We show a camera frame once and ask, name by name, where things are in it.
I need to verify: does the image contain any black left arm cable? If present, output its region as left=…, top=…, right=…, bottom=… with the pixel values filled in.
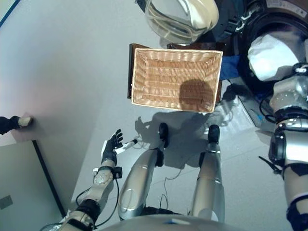
left=75, top=177, right=120, bottom=220

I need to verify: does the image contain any round washing machine door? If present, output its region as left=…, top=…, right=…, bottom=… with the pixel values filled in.
left=134, top=0, right=242, bottom=46

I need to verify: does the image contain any grey front-load washing machine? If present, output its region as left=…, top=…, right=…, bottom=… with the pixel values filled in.
left=216, top=0, right=308, bottom=136

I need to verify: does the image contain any grey wall socket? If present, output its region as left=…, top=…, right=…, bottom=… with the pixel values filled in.
left=0, top=195, right=13, bottom=210

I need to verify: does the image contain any bystander dark-clothed limb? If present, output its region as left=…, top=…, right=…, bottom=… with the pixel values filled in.
left=0, top=115, right=33, bottom=136

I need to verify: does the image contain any dark brown wooden stand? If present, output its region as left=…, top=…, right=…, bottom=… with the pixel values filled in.
left=126, top=42, right=227, bottom=102

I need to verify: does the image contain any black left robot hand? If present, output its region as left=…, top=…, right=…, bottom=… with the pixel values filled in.
left=101, top=128, right=139, bottom=167

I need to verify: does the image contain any silver robot leg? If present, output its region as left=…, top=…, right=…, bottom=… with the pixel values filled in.
left=117, top=122, right=169, bottom=221
left=190, top=124, right=226, bottom=224

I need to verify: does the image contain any thin dark wire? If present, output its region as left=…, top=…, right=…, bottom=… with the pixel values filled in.
left=159, top=167, right=184, bottom=210

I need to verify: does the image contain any silver robot torso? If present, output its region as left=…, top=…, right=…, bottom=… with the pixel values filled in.
left=100, top=212, right=246, bottom=231

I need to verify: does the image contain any white garment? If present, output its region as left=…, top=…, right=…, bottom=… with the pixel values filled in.
left=247, top=32, right=300, bottom=81

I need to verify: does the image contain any wicker laundry basket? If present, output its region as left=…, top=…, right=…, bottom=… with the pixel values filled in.
left=130, top=47, right=223, bottom=113

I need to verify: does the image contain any silver right robot leg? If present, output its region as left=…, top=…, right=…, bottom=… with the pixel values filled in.
left=190, top=124, right=226, bottom=224

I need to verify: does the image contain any silver left robot leg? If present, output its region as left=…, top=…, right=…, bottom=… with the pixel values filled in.
left=117, top=122, right=169, bottom=221

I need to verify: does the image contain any navy blue garment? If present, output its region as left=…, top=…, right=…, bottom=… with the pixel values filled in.
left=221, top=55, right=244, bottom=80

